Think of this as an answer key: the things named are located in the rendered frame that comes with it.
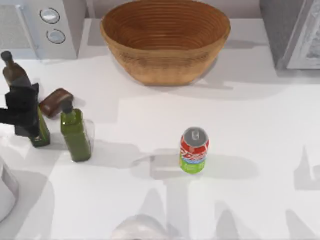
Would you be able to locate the brown woven basket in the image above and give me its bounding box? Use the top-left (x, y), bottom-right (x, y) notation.
top-left (99, 1), bottom-right (232, 87)

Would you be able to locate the grey round microwave knob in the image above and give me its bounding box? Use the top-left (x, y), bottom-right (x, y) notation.
top-left (39, 7), bottom-right (61, 25)
top-left (46, 28), bottom-right (67, 45)

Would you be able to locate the green pump bottle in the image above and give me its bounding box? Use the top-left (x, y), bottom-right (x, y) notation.
top-left (59, 99), bottom-right (92, 163)

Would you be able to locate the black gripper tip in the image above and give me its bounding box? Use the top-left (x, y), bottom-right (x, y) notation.
top-left (0, 83), bottom-right (41, 138)

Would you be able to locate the dark olive bottle, black cap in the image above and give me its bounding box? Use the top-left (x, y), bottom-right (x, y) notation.
top-left (0, 50), bottom-right (51, 149)

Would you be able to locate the pale microwave oven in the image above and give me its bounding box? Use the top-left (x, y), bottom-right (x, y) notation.
top-left (0, 0), bottom-right (88, 65)

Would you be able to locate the glass microwave door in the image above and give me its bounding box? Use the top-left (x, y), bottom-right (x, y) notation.
top-left (0, 4), bottom-right (41, 61)

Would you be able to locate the red and green can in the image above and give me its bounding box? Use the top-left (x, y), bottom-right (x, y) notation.
top-left (178, 126), bottom-right (211, 176)

